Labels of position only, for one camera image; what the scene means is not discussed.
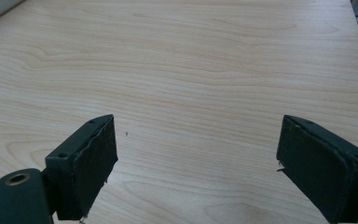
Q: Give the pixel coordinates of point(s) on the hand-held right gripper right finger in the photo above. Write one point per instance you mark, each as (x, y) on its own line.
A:
(320, 168)

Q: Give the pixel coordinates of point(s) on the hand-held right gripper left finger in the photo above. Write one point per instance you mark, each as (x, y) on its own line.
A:
(84, 168)

